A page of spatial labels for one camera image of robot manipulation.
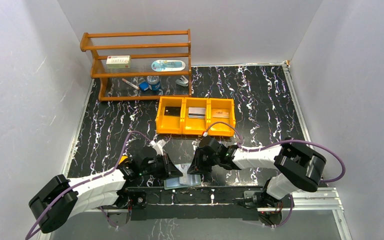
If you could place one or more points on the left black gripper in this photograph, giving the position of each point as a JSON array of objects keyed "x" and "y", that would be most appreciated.
[{"x": 165, "y": 164}]

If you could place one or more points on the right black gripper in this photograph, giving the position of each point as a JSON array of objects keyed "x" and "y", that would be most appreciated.
[{"x": 202, "y": 159}]

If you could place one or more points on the green card holder wallet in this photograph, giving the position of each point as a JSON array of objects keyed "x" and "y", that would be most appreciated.
[{"x": 187, "y": 180}]

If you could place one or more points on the yellow three-compartment bin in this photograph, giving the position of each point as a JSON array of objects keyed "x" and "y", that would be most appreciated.
[{"x": 189, "y": 126}]

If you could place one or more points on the orange wooden shelf rack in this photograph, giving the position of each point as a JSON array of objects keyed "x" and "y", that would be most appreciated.
[{"x": 144, "y": 48}]

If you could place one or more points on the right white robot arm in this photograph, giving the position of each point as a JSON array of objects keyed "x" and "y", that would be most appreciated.
[{"x": 300, "y": 167}]

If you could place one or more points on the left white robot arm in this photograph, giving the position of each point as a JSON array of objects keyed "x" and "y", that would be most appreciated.
[{"x": 62, "y": 198}]

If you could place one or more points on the bronze card in bin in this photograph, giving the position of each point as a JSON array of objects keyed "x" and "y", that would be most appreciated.
[{"x": 220, "y": 113}]

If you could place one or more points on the black VIP card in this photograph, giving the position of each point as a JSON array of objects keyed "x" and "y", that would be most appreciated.
[{"x": 173, "y": 111}]

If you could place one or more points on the small yellow tape measure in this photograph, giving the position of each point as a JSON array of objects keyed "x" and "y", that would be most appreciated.
[{"x": 123, "y": 158}]

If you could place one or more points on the small blue block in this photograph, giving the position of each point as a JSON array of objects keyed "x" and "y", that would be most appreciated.
[{"x": 143, "y": 86}]

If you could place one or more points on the blue white jar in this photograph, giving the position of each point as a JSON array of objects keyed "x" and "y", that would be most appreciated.
[{"x": 154, "y": 82}]

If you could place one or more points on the white marker pen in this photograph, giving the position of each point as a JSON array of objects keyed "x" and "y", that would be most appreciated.
[{"x": 130, "y": 84}]

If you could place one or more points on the blue blister pack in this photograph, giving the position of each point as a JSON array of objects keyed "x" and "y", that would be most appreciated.
[{"x": 162, "y": 65}]

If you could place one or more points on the white red box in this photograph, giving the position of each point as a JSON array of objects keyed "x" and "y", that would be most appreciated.
[{"x": 118, "y": 61}]

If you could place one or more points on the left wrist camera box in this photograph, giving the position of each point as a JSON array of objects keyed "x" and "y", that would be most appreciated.
[{"x": 158, "y": 146}]

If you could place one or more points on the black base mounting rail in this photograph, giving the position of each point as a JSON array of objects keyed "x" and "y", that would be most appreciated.
[{"x": 248, "y": 203}]

